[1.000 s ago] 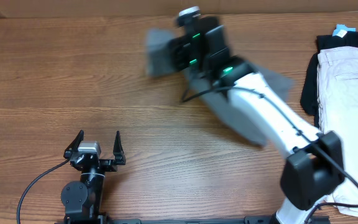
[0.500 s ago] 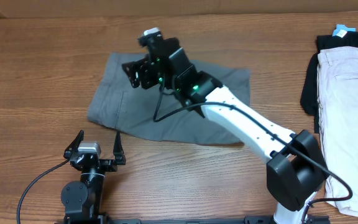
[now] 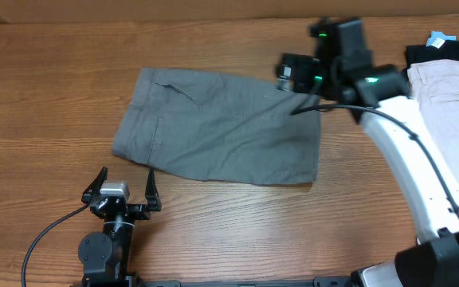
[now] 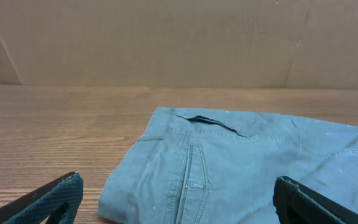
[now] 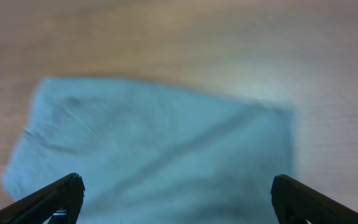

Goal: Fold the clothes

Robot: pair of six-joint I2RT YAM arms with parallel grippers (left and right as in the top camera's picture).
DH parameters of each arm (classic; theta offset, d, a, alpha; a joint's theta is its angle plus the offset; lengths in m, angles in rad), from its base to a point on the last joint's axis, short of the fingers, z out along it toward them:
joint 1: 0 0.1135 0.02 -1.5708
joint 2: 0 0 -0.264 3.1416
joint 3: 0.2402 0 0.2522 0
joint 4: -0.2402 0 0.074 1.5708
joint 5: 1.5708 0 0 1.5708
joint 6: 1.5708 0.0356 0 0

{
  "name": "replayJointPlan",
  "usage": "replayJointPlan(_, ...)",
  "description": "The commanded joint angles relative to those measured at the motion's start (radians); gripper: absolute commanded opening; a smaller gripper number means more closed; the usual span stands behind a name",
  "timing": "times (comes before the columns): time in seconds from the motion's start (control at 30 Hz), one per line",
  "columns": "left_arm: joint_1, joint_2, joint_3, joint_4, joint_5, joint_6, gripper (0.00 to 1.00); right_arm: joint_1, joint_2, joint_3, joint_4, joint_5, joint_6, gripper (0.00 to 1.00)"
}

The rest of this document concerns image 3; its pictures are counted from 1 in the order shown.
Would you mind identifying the beige folded shorts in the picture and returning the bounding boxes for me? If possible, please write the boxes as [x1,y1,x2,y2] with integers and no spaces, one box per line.
[407,60,459,182]

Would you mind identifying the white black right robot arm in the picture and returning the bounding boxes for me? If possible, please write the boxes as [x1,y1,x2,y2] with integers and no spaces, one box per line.
[276,18,459,287]

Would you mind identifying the light blue clothing tag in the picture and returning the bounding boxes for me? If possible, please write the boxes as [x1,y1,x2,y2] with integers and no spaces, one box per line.
[426,31,457,49]

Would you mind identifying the grey shorts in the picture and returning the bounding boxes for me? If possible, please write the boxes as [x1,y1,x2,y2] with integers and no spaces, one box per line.
[112,68,321,185]

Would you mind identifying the black folded garment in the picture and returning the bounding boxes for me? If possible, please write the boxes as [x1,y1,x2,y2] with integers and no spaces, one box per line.
[401,41,459,79]

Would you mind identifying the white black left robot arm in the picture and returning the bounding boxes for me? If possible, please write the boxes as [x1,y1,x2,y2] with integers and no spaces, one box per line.
[78,167,162,286]

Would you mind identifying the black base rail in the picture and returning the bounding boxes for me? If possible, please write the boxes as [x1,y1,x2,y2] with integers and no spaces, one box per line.
[139,276,354,287]

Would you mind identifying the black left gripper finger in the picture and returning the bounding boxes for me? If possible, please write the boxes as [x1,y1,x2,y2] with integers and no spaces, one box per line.
[82,167,108,199]
[145,167,161,210]

